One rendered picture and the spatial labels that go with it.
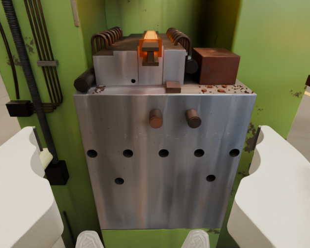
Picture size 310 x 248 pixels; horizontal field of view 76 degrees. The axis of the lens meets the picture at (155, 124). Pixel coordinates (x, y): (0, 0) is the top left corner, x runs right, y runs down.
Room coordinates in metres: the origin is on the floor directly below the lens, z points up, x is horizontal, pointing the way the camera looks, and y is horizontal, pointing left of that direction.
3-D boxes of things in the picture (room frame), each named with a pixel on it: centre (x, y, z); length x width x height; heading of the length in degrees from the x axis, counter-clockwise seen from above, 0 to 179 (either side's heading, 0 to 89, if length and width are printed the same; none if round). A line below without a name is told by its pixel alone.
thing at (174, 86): (0.41, -0.04, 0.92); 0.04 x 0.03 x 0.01; 179
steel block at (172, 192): (0.66, -0.02, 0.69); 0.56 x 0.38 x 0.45; 1
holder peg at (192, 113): (0.37, -0.08, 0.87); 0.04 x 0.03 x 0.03; 1
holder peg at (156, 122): (0.36, 0.00, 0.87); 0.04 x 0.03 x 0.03; 1
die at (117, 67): (0.65, 0.04, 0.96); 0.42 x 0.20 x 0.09; 1
